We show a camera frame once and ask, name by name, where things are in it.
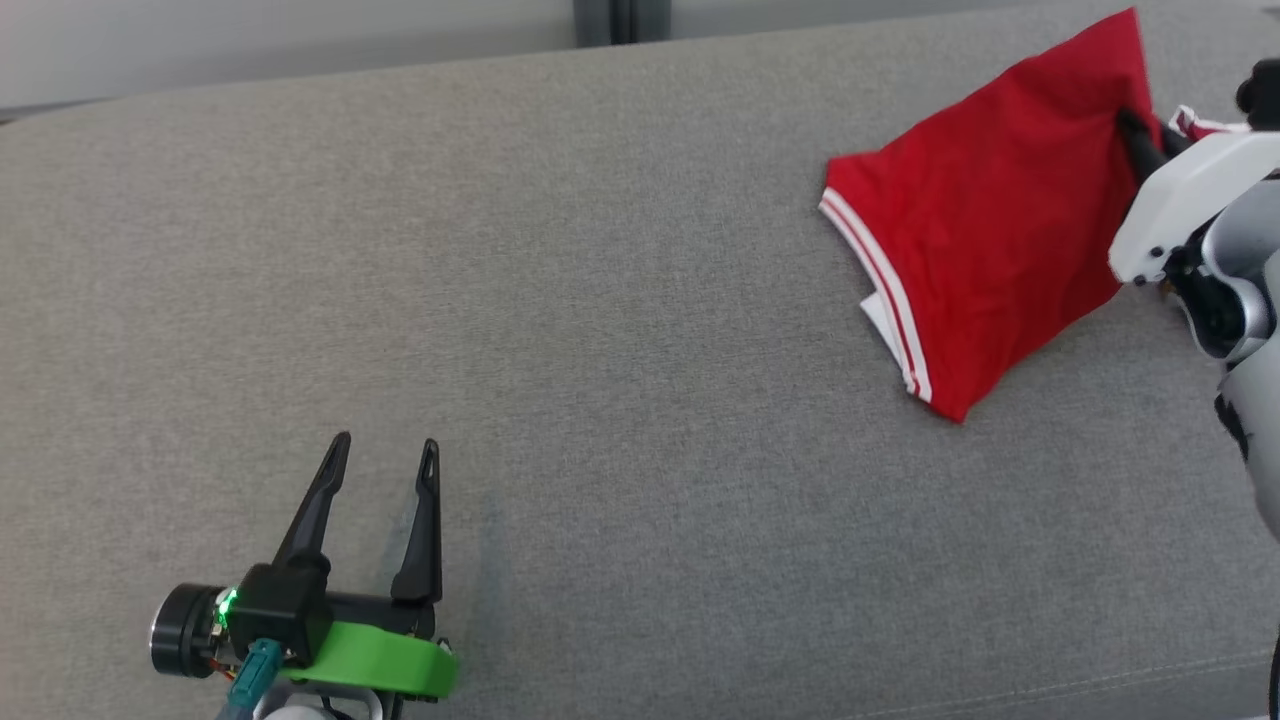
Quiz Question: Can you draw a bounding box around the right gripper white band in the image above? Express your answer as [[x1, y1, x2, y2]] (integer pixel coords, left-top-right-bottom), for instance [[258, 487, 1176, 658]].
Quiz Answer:
[[1107, 104, 1280, 287]]

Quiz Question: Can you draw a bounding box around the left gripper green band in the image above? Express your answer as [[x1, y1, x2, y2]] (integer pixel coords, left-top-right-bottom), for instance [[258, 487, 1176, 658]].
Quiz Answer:
[[149, 431, 462, 702]]

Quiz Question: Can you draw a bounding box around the red jersey with white sleeve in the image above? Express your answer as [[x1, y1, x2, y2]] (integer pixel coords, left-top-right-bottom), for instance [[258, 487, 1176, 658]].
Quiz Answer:
[[817, 7, 1168, 425]]

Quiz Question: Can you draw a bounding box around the grey fabric sofa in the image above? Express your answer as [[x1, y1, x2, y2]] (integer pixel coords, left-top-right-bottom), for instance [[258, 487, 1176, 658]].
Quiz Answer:
[[0, 0, 1280, 720]]

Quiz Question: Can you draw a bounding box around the grey partition post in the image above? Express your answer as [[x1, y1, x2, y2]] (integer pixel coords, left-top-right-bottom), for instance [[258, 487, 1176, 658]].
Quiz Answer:
[[572, 0, 674, 49]]

